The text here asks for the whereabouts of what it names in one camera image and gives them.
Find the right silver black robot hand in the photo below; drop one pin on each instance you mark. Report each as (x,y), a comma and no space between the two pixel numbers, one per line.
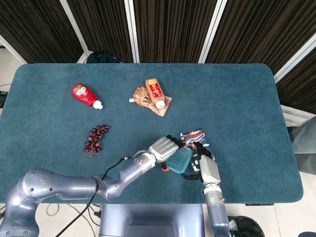
(209,170)

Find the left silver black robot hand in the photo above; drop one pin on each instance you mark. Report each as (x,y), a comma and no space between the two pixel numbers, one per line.
(163,149)

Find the teal lidded container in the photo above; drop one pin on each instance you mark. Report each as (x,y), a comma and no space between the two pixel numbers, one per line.
(179,161)

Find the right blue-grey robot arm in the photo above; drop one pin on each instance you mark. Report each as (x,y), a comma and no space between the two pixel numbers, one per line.
(217,212)

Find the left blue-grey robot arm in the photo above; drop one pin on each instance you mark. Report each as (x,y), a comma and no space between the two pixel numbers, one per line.
(61,187)

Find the black box device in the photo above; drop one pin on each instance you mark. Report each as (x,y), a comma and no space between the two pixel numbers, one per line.
(3,98)

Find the dark red-printed snack packet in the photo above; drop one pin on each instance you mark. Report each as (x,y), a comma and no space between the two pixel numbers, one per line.
(195,134)

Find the brown spouted sauce pouch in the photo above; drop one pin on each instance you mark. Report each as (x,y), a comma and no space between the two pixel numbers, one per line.
(142,97)

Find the orange sauce squeeze bottle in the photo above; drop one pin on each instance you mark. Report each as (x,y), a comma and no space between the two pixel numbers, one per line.
(153,90)

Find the black waste bin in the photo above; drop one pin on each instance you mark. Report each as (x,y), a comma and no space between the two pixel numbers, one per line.
(247,227)

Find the dark red grape bunch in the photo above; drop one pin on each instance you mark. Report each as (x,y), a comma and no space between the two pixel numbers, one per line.
(95,138)

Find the blue-grey robot torso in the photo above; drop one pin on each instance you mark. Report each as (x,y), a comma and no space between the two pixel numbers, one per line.
(150,219)

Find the teal table cloth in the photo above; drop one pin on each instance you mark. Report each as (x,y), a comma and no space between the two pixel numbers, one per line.
(222,98)

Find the red ketchup squeeze bottle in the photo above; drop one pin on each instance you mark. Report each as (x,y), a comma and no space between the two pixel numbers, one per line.
(82,93)

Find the grey fabric seat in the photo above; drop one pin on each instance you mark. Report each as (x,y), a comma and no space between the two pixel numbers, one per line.
(304,133)

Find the black bag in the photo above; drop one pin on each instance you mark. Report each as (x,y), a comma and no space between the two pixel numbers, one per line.
(102,58)

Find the dark white-framed partition screen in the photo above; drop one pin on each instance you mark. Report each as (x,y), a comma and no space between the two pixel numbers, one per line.
(172,29)

